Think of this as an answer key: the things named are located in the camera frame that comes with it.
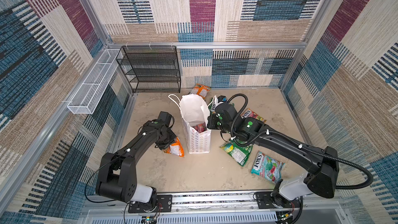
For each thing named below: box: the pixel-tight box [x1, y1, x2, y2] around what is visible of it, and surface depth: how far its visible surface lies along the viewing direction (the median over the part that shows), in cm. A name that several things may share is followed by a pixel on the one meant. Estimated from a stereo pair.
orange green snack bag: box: [190, 82, 212, 100], surface depth 118 cm
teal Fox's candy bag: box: [250, 150, 286, 184], surface depth 83 cm
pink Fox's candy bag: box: [240, 107, 267, 123], surface depth 104 cm
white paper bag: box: [167, 93, 217, 154], surface depth 83 cm
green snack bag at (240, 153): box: [219, 139, 253, 167], surface depth 88 cm
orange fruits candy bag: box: [163, 136, 185, 158], surface depth 85 cm
